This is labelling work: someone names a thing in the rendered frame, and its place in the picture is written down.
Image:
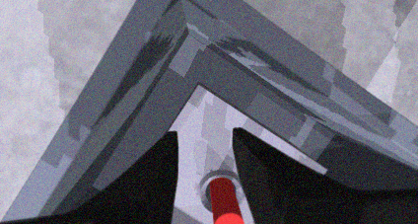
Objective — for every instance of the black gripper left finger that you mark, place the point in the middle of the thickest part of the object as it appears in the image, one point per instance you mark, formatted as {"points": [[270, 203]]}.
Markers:
{"points": [[143, 194]]}

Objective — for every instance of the grey box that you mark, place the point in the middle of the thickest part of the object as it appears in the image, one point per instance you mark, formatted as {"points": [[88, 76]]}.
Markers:
{"points": [[158, 55]]}

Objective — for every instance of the dark red peg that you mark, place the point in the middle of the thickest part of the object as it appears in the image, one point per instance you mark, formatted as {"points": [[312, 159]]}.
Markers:
{"points": [[225, 207]]}

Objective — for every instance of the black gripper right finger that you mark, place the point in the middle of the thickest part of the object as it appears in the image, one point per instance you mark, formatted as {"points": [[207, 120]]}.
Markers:
{"points": [[281, 190]]}

